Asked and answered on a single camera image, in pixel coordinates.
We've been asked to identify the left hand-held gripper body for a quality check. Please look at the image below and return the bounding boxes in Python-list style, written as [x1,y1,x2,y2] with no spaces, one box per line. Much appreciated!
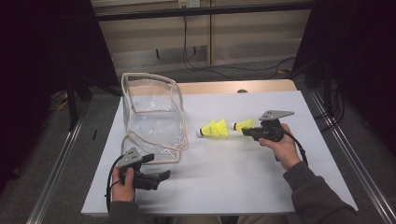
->
[117,147,162,191]

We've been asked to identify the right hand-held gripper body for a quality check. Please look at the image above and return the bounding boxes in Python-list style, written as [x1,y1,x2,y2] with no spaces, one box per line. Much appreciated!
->
[251,109,295,144]

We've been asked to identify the clear bag with beige trim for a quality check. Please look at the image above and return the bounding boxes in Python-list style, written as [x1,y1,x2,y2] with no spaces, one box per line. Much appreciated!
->
[120,72,190,165]

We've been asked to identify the person's right hand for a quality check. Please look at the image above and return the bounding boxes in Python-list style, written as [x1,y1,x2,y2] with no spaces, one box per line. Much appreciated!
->
[258,122,303,171]

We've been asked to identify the person's left hand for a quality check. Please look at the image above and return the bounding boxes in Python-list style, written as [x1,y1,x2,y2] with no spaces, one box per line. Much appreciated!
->
[111,166,136,203]

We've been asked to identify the black stand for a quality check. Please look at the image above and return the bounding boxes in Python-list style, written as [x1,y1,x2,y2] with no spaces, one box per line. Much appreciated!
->
[66,74,94,132]
[321,59,335,124]

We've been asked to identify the black curtain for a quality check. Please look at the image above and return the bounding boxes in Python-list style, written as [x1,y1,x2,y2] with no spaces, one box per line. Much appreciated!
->
[0,0,120,188]
[292,0,396,147]

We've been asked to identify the black horizontal bar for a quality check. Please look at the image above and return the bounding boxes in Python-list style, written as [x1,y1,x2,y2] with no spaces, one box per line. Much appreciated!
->
[94,2,316,22]

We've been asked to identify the white power outlet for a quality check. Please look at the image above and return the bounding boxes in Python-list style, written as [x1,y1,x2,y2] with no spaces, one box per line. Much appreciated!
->
[177,0,201,8]

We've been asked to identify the right hand-held gripper black cable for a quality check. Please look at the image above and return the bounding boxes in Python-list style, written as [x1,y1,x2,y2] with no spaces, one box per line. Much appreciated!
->
[278,127,310,167]

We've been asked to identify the hand-held gripper black cable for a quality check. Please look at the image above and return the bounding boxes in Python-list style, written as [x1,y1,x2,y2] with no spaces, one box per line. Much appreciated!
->
[278,127,310,167]
[105,153,127,214]

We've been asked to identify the left hand-held gripper black cable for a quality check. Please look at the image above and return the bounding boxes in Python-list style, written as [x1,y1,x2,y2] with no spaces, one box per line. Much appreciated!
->
[105,153,127,214]

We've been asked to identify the black floor cables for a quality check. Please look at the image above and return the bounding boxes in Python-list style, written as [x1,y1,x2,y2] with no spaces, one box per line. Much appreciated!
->
[314,87,347,132]

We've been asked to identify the metal floor rail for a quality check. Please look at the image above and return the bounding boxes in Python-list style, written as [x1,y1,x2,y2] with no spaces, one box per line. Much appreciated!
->
[26,119,85,224]
[311,90,396,224]

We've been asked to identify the yellow floor cable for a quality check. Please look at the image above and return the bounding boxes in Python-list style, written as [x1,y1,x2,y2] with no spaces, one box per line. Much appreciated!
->
[50,91,69,113]

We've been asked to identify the black wall cable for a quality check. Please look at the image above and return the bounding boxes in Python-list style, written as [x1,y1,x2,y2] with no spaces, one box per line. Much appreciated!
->
[181,15,297,80]

